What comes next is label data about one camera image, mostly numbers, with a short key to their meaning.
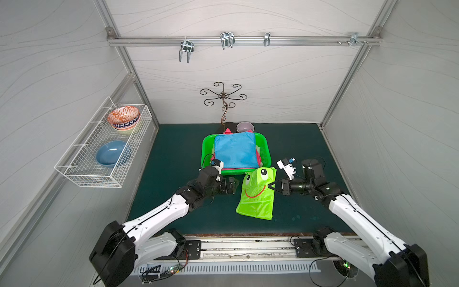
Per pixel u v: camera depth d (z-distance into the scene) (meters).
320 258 0.64
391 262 0.38
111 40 0.77
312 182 0.60
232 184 0.71
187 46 0.78
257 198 0.75
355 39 0.77
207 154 1.02
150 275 0.68
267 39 0.79
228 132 1.05
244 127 1.13
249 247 0.75
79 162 0.59
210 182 0.62
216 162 0.73
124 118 0.73
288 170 0.70
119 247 0.39
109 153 0.65
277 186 0.73
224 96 0.91
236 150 0.98
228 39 0.76
